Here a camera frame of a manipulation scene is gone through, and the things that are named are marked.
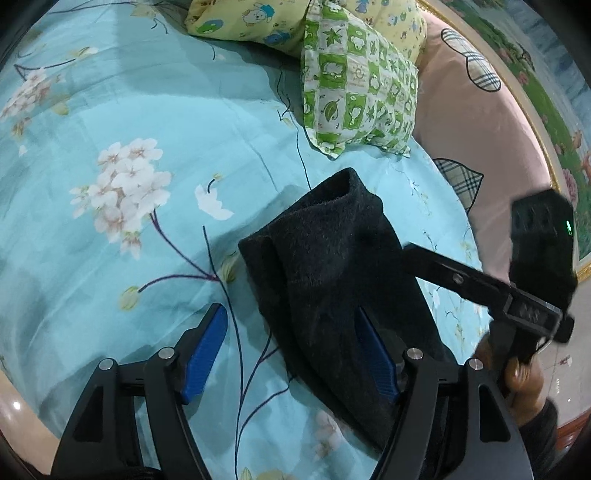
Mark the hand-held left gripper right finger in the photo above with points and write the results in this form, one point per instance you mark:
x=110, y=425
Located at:
x=376, y=360

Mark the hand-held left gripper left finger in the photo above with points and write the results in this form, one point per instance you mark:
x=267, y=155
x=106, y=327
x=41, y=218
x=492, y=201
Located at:
x=205, y=350

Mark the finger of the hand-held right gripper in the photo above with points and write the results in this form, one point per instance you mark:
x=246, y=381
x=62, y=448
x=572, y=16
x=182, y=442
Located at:
x=455, y=277

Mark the black pants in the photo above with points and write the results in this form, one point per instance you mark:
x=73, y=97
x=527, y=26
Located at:
x=332, y=286

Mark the person's right forearm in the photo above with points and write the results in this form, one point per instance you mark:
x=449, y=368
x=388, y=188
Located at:
x=538, y=438

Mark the person's right hand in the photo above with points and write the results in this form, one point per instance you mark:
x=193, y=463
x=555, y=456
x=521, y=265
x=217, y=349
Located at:
x=517, y=387

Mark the pink plaid-heart pillow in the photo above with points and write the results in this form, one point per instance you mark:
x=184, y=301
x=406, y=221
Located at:
x=480, y=120

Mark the blue floral bed sheet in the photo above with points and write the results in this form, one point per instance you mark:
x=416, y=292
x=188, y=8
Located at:
x=138, y=184

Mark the green checkered print pillow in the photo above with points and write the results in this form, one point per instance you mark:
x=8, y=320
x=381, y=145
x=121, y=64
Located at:
x=360, y=87

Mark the yellow cartoon print pillow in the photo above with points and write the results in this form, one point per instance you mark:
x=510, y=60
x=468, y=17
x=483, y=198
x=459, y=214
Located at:
x=258, y=21

